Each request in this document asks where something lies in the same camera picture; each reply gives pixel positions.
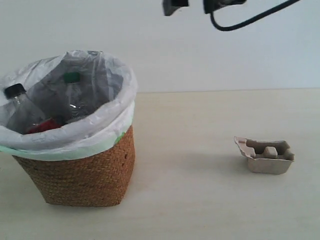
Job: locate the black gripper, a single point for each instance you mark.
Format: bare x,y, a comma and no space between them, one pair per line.
210,6

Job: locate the grey paper pulp tray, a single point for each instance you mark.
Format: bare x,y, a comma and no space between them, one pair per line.
266,157

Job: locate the green label water bottle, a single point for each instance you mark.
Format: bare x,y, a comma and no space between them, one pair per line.
79,95

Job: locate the red label cola bottle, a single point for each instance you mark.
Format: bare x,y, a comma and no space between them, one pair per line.
27,117

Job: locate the white plastic bin liner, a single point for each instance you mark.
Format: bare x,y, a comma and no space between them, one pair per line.
115,85

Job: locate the woven wicker basket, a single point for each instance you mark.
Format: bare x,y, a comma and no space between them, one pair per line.
100,180

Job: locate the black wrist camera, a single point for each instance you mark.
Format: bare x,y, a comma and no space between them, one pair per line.
171,6

